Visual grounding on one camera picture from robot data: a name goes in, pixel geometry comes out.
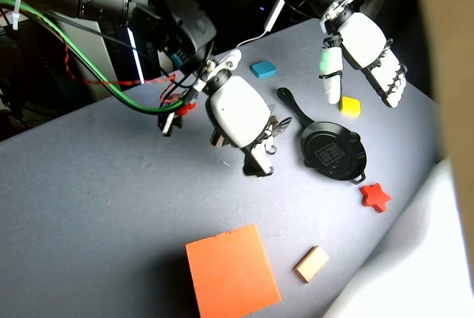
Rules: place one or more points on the yellow block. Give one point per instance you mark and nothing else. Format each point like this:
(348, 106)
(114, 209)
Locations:
(350, 106)

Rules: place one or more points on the red round block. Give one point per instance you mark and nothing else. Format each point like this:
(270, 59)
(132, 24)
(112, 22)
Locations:
(185, 109)

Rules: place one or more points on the black toy frying pan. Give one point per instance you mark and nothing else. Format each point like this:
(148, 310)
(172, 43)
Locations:
(333, 151)

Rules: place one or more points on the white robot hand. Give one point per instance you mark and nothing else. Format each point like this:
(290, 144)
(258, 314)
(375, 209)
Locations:
(363, 40)
(237, 110)

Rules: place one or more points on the white cloth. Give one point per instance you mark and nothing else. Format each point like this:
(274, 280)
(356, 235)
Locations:
(407, 258)

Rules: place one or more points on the red star block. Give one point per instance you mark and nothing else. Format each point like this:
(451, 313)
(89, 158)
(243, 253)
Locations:
(374, 196)

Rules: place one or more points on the large orange cube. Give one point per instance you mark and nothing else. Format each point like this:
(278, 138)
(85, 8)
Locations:
(233, 270)

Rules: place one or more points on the beige blurred panel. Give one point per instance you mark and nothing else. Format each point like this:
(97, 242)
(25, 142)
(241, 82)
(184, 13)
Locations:
(455, 55)

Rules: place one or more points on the rectangular wooden block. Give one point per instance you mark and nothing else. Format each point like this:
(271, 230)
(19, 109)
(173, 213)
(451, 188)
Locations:
(312, 264)

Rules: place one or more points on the grey table cloth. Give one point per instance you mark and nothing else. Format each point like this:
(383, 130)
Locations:
(74, 203)

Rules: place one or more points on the blue block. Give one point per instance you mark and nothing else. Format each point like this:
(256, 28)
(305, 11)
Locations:
(263, 69)

